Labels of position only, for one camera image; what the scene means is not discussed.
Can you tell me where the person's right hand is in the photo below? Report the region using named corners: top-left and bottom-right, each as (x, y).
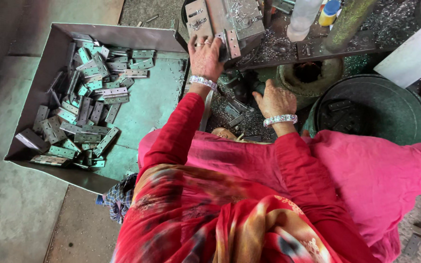
top-left (252, 79), bottom-right (298, 120)

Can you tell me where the person's left hand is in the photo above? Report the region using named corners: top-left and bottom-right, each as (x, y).
top-left (188, 35), bottom-right (226, 83)

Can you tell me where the single steel hinge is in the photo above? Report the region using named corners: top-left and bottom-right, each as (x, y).
top-left (216, 29), bottom-right (242, 61)

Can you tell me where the silver beaded right bangle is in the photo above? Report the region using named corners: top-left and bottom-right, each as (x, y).
top-left (263, 114), bottom-right (299, 128)

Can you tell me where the silver beaded bangle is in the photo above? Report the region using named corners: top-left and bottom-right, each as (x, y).
top-left (189, 75), bottom-right (218, 91)
top-left (263, 114), bottom-right (299, 128)

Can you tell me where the silver beaded left bangle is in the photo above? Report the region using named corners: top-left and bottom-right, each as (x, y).
top-left (189, 75), bottom-right (218, 91)

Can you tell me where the heap of metal shavings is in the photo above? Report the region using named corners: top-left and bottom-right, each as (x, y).
top-left (207, 84), bottom-right (275, 141)

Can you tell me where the grey metal drilling jig machine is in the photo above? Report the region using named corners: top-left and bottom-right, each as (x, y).
top-left (183, 0), bottom-right (266, 70)

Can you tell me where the person's foot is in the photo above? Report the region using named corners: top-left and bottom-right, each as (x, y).
top-left (211, 127), bottom-right (239, 141)

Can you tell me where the dark hinges heap in tub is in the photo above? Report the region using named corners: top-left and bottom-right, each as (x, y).
top-left (320, 99), bottom-right (365, 133)

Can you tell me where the large sheet metal tray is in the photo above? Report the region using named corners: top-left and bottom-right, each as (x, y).
top-left (5, 23), bottom-right (190, 194)

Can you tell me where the yellow bottle with blue cap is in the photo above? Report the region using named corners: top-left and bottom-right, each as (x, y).
top-left (318, 0), bottom-right (341, 27)

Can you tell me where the green metal column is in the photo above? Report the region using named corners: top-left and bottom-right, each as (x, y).
top-left (324, 0), bottom-right (378, 52)

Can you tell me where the dark green round tub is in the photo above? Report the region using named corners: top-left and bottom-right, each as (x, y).
top-left (302, 74), bottom-right (421, 147)

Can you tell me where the person's pink cloth garment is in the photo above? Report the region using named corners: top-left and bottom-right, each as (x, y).
top-left (137, 129), bottom-right (421, 263)

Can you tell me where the pile of steel hinges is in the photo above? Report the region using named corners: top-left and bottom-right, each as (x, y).
top-left (15, 33), bottom-right (156, 170)

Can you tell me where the person's red patterned scarf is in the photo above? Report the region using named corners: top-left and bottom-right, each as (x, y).
top-left (111, 164), bottom-right (346, 263)

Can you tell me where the white metal plate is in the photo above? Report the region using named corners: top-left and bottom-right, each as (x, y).
top-left (373, 9), bottom-right (421, 89)

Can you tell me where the checkered blue cloth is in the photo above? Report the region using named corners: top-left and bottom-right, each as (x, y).
top-left (102, 173), bottom-right (138, 224)

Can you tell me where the dusty steel hinge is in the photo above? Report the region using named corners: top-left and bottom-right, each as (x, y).
top-left (402, 234), bottom-right (421, 258)

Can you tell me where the round cement ring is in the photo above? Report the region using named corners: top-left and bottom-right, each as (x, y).
top-left (276, 56), bottom-right (345, 111)

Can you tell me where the black machine base plate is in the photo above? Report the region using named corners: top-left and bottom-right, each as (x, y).
top-left (232, 15), bottom-right (378, 71)

